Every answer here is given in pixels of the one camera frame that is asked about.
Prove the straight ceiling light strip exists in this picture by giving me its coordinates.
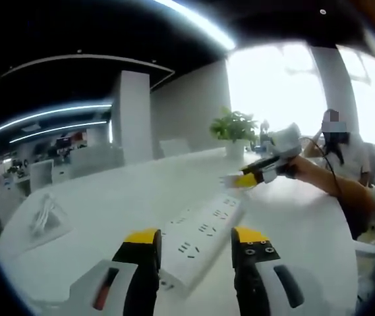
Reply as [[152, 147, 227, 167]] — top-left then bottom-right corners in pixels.
[[9, 120, 107, 144], [0, 104, 112, 139]]

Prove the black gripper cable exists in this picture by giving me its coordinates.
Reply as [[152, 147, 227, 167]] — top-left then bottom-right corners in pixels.
[[301, 137, 343, 198]]

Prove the long curved ceiling light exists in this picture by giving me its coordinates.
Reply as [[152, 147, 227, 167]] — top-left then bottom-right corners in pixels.
[[154, 0, 237, 50]]

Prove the white power strip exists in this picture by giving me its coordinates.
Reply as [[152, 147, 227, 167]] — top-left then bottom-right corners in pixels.
[[158, 193, 246, 299]]

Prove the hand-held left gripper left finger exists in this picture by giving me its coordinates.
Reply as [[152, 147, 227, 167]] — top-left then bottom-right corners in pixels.
[[69, 228, 163, 316]]

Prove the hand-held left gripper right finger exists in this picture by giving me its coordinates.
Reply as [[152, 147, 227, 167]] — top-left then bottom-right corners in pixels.
[[231, 226, 307, 316]]

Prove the clear bag with white cable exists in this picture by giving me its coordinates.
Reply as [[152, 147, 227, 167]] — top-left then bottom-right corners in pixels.
[[28, 193, 70, 238]]

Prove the green plant in white pot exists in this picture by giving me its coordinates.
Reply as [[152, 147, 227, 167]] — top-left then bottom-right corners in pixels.
[[209, 105, 260, 161]]

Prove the white office chair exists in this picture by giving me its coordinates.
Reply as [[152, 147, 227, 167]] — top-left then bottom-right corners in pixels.
[[28, 160, 55, 192]]

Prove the white charger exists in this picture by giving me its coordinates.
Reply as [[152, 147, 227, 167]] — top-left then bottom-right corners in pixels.
[[219, 176, 239, 189]]

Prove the clear water bottle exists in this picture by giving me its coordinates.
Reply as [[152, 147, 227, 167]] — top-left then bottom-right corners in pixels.
[[258, 118, 271, 154]]

